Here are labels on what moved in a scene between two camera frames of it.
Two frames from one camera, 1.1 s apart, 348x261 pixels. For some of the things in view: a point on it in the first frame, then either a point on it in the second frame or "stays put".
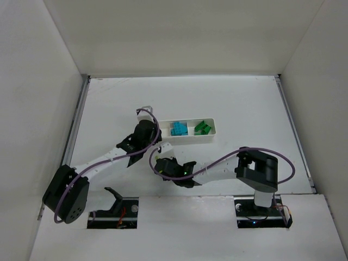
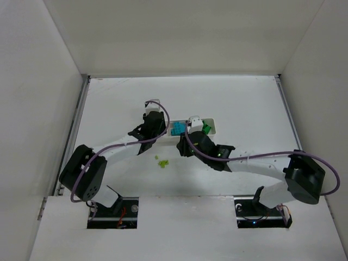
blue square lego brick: x=175 y=131 stays put
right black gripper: x=164 y=165 -> x=196 y=136
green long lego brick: x=202 y=129 stays put
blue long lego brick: x=180 y=128 stays put
